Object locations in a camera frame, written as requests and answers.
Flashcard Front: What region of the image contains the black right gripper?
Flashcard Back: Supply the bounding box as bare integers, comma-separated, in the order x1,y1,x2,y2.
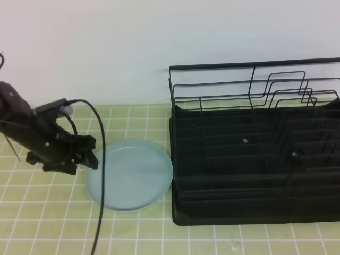
1,106,99,175

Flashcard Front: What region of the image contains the light blue round plate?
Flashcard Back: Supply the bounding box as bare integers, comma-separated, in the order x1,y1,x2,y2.
85,139,173,212

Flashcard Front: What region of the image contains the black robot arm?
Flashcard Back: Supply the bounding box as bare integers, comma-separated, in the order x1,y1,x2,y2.
1,82,98,175

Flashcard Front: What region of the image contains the black drip tray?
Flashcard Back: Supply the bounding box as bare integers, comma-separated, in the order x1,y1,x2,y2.
170,99,339,226

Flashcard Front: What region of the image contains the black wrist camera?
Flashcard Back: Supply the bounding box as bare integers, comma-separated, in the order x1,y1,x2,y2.
35,98,73,115

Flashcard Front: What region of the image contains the black camera cable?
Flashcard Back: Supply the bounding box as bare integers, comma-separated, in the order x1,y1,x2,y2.
57,99,107,255

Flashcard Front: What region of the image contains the black wire dish rack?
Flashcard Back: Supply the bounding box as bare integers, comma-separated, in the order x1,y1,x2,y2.
168,57,340,205

